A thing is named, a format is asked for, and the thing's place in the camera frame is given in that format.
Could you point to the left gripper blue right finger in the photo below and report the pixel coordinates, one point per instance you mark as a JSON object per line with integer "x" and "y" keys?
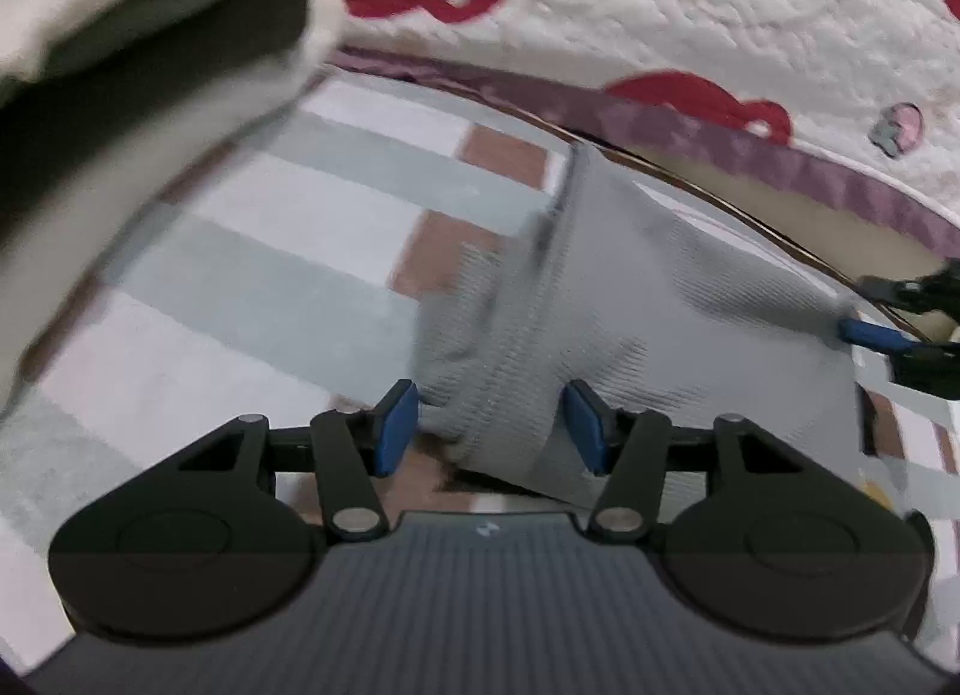
{"x": 630, "y": 451}

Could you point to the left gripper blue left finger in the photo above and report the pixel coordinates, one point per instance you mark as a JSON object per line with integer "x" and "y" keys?
{"x": 350, "y": 451}

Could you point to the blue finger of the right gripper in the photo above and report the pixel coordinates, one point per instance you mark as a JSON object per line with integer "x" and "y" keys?
{"x": 916, "y": 364}
{"x": 932, "y": 292}

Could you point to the grey garment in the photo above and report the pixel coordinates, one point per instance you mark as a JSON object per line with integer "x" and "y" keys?
{"x": 655, "y": 307}

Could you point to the stack of folded clothes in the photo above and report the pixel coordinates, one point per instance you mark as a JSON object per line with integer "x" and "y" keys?
{"x": 105, "y": 102}

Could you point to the beige mattress side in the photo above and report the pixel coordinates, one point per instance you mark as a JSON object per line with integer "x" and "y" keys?
{"x": 848, "y": 243}

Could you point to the plaid bed sheet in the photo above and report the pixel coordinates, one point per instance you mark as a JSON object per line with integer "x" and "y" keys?
{"x": 280, "y": 276}

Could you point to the white quilt red bears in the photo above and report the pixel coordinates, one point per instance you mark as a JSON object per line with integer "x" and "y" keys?
{"x": 851, "y": 102}

